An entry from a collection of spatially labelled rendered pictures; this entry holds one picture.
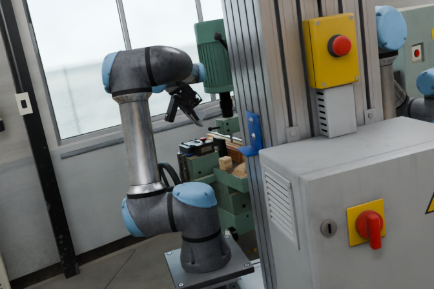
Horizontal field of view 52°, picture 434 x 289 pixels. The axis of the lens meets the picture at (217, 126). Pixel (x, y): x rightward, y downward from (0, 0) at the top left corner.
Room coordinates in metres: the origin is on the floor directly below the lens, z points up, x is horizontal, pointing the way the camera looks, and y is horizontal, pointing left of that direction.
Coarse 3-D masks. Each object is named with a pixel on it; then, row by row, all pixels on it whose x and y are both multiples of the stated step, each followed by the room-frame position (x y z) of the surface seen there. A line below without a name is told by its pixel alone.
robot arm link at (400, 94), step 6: (396, 84) 1.37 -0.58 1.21; (396, 90) 1.36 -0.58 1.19; (402, 90) 1.38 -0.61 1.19; (396, 96) 1.36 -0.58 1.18; (402, 96) 1.37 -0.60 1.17; (408, 96) 1.40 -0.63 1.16; (396, 102) 1.37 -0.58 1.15; (402, 102) 1.37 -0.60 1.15; (408, 102) 1.38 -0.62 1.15; (396, 108) 1.39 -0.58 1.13; (402, 108) 1.38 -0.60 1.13; (408, 108) 1.37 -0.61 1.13; (396, 114) 1.41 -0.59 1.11; (402, 114) 1.39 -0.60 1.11; (408, 114) 1.37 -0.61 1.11
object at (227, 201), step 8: (216, 192) 1.81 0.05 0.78; (224, 192) 1.75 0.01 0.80; (240, 192) 1.72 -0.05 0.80; (248, 192) 1.73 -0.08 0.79; (224, 200) 1.75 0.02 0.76; (232, 200) 1.69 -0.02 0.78; (240, 200) 1.71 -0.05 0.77; (248, 200) 1.73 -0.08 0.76; (224, 208) 1.76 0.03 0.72; (232, 208) 1.70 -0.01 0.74; (240, 208) 1.71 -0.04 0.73; (248, 208) 1.72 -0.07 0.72
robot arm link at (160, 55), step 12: (156, 48) 1.25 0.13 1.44; (168, 48) 1.27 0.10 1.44; (156, 60) 1.23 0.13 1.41; (168, 60) 1.24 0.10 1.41; (180, 60) 1.27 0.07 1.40; (156, 72) 1.23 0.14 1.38; (168, 72) 1.24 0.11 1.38; (180, 72) 1.27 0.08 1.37; (192, 72) 1.45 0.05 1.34; (204, 72) 1.64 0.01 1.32; (156, 84) 1.26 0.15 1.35; (180, 84) 1.64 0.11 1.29
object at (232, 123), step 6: (234, 114) 2.00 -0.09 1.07; (216, 120) 1.96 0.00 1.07; (222, 120) 1.92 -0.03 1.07; (228, 120) 1.92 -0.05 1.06; (234, 120) 1.94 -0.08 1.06; (216, 126) 1.97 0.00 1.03; (222, 126) 1.92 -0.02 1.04; (228, 126) 1.92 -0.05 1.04; (234, 126) 1.94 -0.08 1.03; (222, 132) 1.93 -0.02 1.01; (228, 132) 1.92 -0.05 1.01; (234, 132) 1.93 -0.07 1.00
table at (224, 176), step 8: (232, 160) 1.85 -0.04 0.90; (216, 168) 1.77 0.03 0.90; (232, 168) 1.74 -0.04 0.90; (208, 176) 1.78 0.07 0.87; (216, 176) 1.78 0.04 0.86; (224, 176) 1.72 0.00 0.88; (232, 176) 1.66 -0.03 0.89; (232, 184) 1.67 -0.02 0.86; (240, 184) 1.61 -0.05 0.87; (248, 184) 1.61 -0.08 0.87
